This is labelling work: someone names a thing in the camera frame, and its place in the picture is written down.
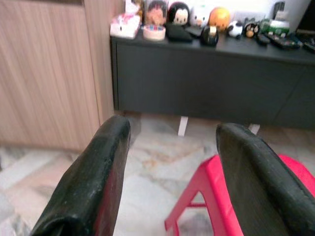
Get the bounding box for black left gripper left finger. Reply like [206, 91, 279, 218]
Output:
[29, 115, 131, 236]

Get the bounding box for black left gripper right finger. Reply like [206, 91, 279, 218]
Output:
[216, 122, 315, 236]

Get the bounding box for red plastic stool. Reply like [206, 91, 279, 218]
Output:
[164, 154, 315, 236]

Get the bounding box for light wooden cabinet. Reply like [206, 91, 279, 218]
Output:
[0, 0, 124, 150]

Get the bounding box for black TV cabinet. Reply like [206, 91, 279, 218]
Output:
[110, 29, 315, 137]

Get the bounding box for black remote control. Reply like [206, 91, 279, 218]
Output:
[287, 33, 304, 48]
[257, 33, 270, 45]
[265, 33, 294, 49]

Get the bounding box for pink white tissue box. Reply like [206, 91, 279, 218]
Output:
[110, 0, 142, 39]

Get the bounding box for beige tape roll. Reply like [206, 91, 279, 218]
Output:
[142, 24, 166, 41]

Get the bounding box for black tape dispenser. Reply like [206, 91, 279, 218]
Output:
[200, 24, 220, 47]

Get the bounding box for small panda toy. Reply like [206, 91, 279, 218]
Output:
[226, 21, 244, 39]

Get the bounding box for black pouch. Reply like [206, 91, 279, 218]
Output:
[165, 23, 194, 42]

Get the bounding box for black wallet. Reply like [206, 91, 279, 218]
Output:
[186, 26, 204, 37]

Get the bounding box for orange yellow plush toy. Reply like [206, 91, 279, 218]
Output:
[208, 7, 231, 32]

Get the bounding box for black television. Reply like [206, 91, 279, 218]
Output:
[296, 0, 315, 34]

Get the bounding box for white plush toy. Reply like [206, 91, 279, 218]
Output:
[189, 4, 211, 28]

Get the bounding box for black mouse plush toy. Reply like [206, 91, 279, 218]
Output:
[167, 1, 190, 27]

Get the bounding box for black cordless phone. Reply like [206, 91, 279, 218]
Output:
[273, 1, 286, 20]

